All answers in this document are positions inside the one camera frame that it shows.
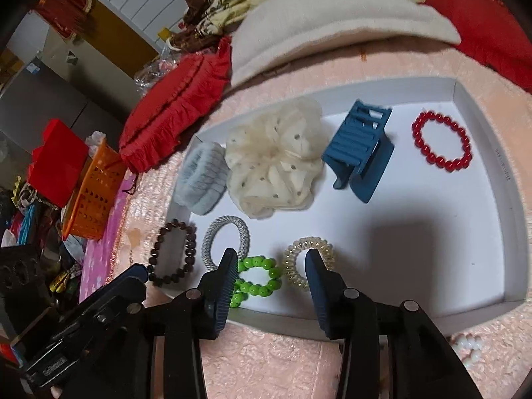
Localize blue hair claw clip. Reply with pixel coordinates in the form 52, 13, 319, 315
322, 100, 394, 203

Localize red bead bracelet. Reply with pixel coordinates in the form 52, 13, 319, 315
411, 110, 474, 173

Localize grey fuzzy scrunchie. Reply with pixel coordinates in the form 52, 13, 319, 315
173, 142, 230, 215

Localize white cardboard box lid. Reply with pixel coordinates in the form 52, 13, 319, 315
164, 75, 529, 341

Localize cream dotted chiffon scrunchie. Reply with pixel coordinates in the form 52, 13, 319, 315
225, 97, 329, 219

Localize orange plastic basket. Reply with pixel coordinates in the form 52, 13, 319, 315
61, 138, 126, 240

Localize red ruffled cushion left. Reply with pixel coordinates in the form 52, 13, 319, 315
119, 36, 232, 174

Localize red ruffled cushion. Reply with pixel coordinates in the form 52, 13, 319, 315
119, 36, 232, 174
424, 0, 532, 93

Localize red box in basket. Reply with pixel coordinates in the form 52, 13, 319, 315
27, 119, 88, 208

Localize clear plastic bag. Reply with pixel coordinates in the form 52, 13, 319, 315
133, 49, 181, 97

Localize white pillow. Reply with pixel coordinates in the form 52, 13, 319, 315
231, 0, 461, 87

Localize red ruffled cushion right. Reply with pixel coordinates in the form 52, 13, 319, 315
424, 0, 532, 93

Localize red hanging decoration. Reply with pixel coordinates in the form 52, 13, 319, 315
34, 0, 93, 41

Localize green bead bracelet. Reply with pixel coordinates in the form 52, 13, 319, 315
229, 255, 284, 309

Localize dark brown bead bracelet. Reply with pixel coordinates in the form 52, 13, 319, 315
146, 218, 199, 288

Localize gold spiral hair tie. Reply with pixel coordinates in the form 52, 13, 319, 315
282, 236, 336, 292

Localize silver spiral hair tie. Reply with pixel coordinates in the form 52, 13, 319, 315
201, 214, 252, 272

